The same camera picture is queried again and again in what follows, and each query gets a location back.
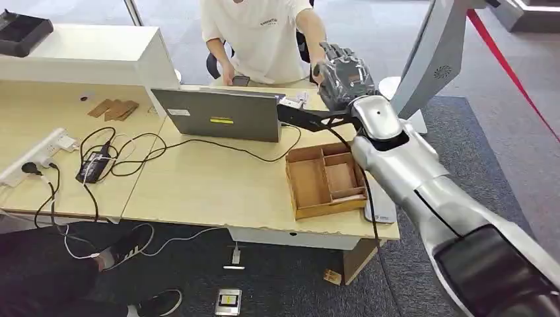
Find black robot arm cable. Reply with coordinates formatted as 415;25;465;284
324;124;382;252

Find grey platform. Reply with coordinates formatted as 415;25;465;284
487;0;560;34

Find grey laptop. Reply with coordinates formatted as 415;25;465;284
151;87;287;143

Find black plug with cable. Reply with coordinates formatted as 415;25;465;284
20;162;62;230

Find wooden card box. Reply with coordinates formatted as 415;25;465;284
285;142;368;221

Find black power adapter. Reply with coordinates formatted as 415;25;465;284
75;143;113;185

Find metal pole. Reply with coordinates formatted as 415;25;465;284
123;0;145;27

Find brown wooden pieces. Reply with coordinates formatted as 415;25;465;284
87;98;140;122

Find white power strip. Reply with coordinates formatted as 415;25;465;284
0;127;80;189

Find small silver device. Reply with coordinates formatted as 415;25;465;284
214;289;243;317

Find red barrier ribbon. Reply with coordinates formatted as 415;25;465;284
466;9;560;143

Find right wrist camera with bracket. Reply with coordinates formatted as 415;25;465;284
277;95;364;133

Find grey display stand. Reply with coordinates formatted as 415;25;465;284
378;0;487;135

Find white cable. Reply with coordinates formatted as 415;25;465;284
62;223;228;262

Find white desk crossbar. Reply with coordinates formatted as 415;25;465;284
228;227;364;252

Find white flat device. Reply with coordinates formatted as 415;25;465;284
364;178;398;225

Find black adapter mains cable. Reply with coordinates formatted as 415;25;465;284
79;127;120;223

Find wooden desk leg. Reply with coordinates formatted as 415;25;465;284
343;238;386;287

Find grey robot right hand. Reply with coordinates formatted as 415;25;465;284
314;42;377;113

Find black laptop power cable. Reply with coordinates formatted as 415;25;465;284
109;123;302;178

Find white usb adapter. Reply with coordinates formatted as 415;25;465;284
223;242;247;271

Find black tray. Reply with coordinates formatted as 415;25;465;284
0;9;55;58

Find person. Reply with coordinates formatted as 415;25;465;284
0;221;185;317
199;0;328;87

